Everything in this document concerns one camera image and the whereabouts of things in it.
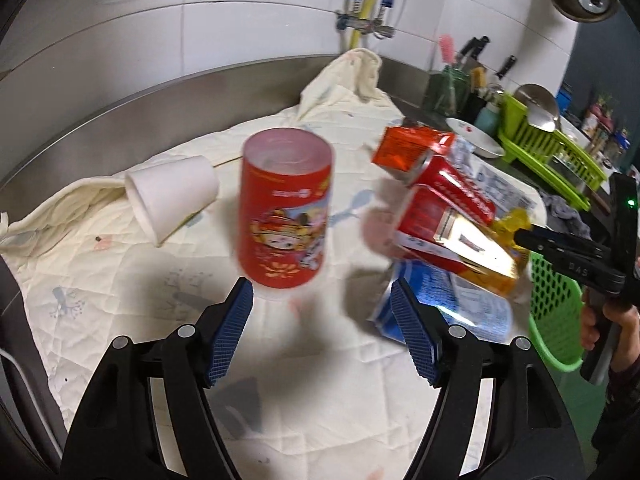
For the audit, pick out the red cartoon print canister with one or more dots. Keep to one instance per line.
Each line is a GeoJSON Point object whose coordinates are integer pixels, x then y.
{"type": "Point", "coordinates": [285, 210]}

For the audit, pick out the red foil snack bag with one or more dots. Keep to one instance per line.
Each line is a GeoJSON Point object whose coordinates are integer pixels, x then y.
{"type": "Point", "coordinates": [400, 152]}

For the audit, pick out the person's right forearm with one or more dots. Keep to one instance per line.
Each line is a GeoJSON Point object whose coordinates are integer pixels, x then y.
{"type": "Point", "coordinates": [625, 420]}

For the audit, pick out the white blue wrapper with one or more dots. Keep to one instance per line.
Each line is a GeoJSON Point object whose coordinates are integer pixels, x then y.
{"type": "Point", "coordinates": [505, 185]}

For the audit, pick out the cream quilted cloth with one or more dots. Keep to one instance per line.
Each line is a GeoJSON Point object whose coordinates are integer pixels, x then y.
{"type": "Point", "coordinates": [150, 270]}

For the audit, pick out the steel ladle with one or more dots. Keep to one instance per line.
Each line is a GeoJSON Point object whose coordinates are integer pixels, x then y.
{"type": "Point", "coordinates": [540, 107]}

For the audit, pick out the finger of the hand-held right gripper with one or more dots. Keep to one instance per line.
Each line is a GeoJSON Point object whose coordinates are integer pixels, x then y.
{"type": "Point", "coordinates": [560, 257]}

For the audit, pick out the metal water valve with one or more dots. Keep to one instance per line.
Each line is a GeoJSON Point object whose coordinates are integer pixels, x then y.
{"type": "Point", "coordinates": [384, 30]}
{"type": "Point", "coordinates": [352, 22]}

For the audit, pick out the lime green dish rack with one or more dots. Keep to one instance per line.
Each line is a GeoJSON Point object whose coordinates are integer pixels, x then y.
{"type": "Point", "coordinates": [530, 152]}

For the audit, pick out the red soda can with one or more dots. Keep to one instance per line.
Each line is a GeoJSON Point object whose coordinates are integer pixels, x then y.
{"type": "Point", "coordinates": [455, 182]}

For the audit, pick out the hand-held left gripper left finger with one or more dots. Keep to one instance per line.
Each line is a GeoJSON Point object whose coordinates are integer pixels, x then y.
{"type": "Point", "coordinates": [232, 330]}

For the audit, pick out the person's right hand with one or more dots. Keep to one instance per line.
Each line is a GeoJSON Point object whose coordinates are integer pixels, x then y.
{"type": "Point", "coordinates": [622, 327]}

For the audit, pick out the green glass utensil holder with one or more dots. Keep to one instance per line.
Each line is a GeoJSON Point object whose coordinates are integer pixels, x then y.
{"type": "Point", "coordinates": [442, 92]}

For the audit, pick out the white paper cup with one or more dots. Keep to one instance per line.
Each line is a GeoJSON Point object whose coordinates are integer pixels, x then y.
{"type": "Point", "coordinates": [170, 195]}

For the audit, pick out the pink bottle brush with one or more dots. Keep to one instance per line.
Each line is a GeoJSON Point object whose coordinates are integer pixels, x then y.
{"type": "Point", "coordinates": [447, 52]}

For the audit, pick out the teal cup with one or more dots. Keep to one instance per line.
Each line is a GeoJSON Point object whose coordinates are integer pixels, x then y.
{"type": "Point", "coordinates": [487, 117]}

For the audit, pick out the red drink carton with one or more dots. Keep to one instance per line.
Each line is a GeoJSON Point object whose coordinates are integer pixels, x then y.
{"type": "Point", "coordinates": [420, 220]}

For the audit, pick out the white flower print bowl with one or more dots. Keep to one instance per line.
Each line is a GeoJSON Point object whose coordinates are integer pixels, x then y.
{"type": "Point", "coordinates": [472, 137]}

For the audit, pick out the gold foil packet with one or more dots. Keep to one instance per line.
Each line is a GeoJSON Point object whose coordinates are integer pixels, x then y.
{"type": "Point", "coordinates": [480, 255]}

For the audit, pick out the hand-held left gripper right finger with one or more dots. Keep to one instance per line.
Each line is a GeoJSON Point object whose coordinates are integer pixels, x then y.
{"type": "Point", "coordinates": [415, 335]}

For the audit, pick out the grey dish rag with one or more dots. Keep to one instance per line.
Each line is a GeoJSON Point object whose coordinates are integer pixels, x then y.
{"type": "Point", "coordinates": [567, 215]}

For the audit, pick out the green plastic basket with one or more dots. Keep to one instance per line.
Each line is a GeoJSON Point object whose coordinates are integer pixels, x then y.
{"type": "Point", "coordinates": [550, 310]}

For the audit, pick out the blue white snack bag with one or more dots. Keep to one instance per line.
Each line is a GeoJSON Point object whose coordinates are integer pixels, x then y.
{"type": "Point", "coordinates": [465, 310]}

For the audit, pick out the red label condiment jar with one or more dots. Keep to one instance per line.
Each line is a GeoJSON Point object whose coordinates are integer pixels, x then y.
{"type": "Point", "coordinates": [591, 120]}

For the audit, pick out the blue lid condiment jar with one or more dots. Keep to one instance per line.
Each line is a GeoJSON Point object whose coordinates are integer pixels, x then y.
{"type": "Point", "coordinates": [621, 144]}

